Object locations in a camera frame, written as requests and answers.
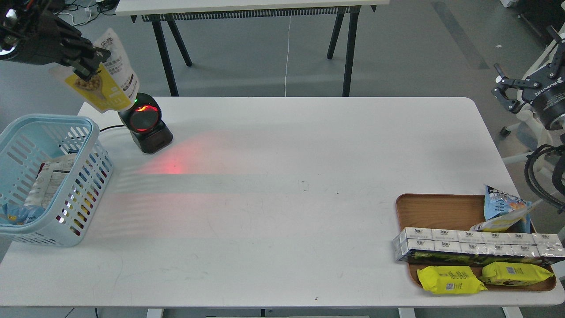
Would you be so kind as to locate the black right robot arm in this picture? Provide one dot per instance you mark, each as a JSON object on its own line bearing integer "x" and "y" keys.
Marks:
{"x": 544, "y": 171}

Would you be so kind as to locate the silver multipack box row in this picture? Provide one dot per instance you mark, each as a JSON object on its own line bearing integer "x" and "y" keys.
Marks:
{"x": 419, "y": 245}

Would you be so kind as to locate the yellow snack pack right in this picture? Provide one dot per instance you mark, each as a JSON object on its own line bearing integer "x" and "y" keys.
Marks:
{"x": 514, "y": 274}

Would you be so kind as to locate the blue snack bag in basket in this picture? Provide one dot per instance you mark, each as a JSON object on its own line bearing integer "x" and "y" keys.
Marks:
{"x": 14, "y": 214}

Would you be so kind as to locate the yellow white snack pouch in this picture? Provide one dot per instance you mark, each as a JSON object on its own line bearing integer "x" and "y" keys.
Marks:
{"x": 115, "y": 84}

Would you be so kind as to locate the background table black legs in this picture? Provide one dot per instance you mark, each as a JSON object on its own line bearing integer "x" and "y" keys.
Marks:
{"x": 257, "y": 47}

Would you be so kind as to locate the yellow flat snack pouch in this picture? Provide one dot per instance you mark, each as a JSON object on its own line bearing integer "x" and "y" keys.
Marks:
{"x": 505, "y": 217}

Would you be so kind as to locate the light blue plastic basket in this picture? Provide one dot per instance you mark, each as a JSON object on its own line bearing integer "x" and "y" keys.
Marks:
{"x": 33, "y": 139}

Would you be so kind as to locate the yellow snack pack left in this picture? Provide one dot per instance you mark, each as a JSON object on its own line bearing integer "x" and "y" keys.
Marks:
{"x": 450, "y": 280}

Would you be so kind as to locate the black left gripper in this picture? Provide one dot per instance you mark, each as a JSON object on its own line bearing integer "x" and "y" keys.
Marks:
{"x": 32, "y": 33}

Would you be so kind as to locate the yellow snack pack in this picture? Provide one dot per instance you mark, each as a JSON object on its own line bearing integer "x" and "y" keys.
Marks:
{"x": 450, "y": 280}
{"x": 514, "y": 274}

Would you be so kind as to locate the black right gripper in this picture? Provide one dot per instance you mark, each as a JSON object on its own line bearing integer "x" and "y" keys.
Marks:
{"x": 547, "y": 100}

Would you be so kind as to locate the black barcode scanner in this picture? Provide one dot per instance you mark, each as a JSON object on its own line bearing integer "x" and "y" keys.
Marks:
{"x": 144, "y": 121}

